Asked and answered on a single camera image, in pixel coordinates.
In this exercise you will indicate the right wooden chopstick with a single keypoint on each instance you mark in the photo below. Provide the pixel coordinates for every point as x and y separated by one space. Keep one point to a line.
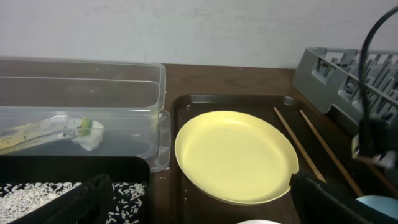
336 161

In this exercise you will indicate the white tissue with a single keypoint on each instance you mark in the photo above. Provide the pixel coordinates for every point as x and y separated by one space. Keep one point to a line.
93 139

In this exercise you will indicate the yellow plate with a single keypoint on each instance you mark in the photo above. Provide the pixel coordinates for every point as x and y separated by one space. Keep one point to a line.
235 157

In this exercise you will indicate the wooden chopstick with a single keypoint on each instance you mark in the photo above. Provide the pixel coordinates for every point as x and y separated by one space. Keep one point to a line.
307 158
336 161

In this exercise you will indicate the rice pile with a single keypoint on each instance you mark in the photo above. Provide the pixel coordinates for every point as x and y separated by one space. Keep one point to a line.
18 200

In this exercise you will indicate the green snack wrapper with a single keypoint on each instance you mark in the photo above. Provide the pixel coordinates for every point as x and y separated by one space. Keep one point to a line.
56 128

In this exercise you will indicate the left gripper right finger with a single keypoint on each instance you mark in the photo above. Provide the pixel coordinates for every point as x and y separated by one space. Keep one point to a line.
317 202

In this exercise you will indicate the grey dishwasher rack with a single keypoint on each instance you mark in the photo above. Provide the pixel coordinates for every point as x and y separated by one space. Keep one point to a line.
328 78

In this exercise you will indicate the clear plastic bin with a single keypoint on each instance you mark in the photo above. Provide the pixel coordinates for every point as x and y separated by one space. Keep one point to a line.
127 98

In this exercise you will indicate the black waste tray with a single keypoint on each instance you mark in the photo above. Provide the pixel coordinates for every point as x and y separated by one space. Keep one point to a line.
32 169

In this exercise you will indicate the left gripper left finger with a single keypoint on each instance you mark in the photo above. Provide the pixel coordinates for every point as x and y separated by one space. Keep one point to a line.
89 203

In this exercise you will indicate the blue bowl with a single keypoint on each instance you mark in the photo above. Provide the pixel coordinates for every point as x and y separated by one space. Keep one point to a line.
385 205

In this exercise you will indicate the left wooden chopstick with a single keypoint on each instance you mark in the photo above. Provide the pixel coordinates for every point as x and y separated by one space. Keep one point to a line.
307 158

